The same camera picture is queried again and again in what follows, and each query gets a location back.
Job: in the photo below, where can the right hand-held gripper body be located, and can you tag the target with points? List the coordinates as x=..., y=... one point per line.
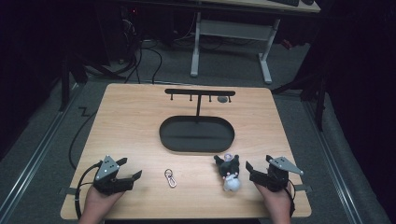
x=275, y=177

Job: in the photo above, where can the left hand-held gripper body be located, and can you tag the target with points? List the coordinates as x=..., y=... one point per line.
x=107, y=174

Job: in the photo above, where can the black hook stand with tray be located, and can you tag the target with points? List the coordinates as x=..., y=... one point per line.
x=196, y=134

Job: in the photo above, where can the person's right hand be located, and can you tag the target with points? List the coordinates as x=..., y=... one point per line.
x=275, y=202

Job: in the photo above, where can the person's left hand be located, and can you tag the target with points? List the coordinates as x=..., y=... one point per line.
x=99, y=202

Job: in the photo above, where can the grey tape strip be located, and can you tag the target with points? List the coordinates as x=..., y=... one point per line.
x=72, y=191
x=303, y=187

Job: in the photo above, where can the grey round table grommet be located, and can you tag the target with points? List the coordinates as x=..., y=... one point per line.
x=222, y=99

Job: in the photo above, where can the black metal stand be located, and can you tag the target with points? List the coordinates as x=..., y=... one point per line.
x=67, y=81
x=320, y=99

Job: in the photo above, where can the small red object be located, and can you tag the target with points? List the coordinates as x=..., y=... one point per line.
x=287, y=44

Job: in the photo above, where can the black keyboard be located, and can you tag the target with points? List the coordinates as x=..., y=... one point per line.
x=285, y=2

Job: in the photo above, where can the metal floor rail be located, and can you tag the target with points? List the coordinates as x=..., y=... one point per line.
x=34, y=155
x=333, y=161

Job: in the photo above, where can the white metal frame desk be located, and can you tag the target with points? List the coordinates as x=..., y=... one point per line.
x=236, y=29

